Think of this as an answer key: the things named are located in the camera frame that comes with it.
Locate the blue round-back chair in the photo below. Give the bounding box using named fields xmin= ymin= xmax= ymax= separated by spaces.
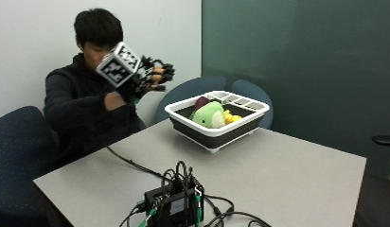
xmin=154 ymin=75 xmax=228 ymax=124
xmin=228 ymin=79 xmax=274 ymax=131

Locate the white marker cube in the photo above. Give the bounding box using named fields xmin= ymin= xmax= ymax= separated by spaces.
xmin=96 ymin=41 xmax=142 ymax=89

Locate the green plush toy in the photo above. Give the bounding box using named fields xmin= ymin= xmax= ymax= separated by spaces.
xmin=189 ymin=100 xmax=226 ymax=130

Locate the the person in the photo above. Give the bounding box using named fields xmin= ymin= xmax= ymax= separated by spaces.
xmin=42 ymin=8 xmax=148 ymax=165

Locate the white and black collapsible basin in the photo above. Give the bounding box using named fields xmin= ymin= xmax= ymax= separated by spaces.
xmin=164 ymin=90 xmax=270 ymax=154

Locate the yellow plush toy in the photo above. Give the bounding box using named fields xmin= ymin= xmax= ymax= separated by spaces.
xmin=222 ymin=109 xmax=244 ymax=125

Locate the black electronics box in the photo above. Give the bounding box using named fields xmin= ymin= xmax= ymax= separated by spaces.
xmin=144 ymin=176 xmax=206 ymax=227

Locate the blue fabric chair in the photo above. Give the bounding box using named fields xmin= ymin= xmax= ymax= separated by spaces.
xmin=0 ymin=105 xmax=61 ymax=227

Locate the black armrest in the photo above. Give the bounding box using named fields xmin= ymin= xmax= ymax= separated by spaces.
xmin=372 ymin=134 xmax=390 ymax=147

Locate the black cable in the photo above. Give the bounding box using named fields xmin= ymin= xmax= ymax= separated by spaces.
xmin=201 ymin=194 xmax=273 ymax=227
xmin=105 ymin=145 xmax=173 ymax=185

